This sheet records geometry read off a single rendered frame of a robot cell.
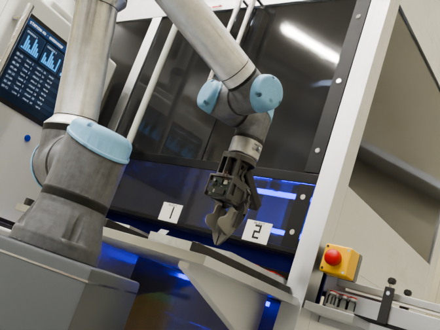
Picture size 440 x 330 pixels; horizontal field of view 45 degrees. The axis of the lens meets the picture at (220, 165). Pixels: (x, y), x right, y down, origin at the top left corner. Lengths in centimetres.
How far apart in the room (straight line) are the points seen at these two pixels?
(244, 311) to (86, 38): 73
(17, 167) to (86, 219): 105
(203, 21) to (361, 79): 62
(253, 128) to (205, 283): 37
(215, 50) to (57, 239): 48
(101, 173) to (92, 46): 30
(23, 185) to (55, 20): 58
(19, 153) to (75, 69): 87
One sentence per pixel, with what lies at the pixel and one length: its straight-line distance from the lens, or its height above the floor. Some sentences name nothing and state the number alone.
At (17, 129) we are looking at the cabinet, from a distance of 188.
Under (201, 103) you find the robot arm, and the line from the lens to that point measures 120.
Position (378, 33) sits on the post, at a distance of 161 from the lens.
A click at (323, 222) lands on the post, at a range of 139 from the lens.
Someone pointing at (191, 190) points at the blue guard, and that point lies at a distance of 167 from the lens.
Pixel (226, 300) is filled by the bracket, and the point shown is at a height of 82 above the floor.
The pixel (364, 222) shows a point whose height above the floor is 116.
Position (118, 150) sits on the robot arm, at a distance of 90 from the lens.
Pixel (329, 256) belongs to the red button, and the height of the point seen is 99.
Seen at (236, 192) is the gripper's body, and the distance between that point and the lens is 120.
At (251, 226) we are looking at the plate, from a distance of 149.
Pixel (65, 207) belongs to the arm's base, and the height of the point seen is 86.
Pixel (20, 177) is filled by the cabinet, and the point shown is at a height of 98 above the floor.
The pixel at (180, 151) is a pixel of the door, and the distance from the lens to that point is 178.
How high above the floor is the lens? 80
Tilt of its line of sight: 14 degrees up
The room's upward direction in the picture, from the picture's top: 19 degrees clockwise
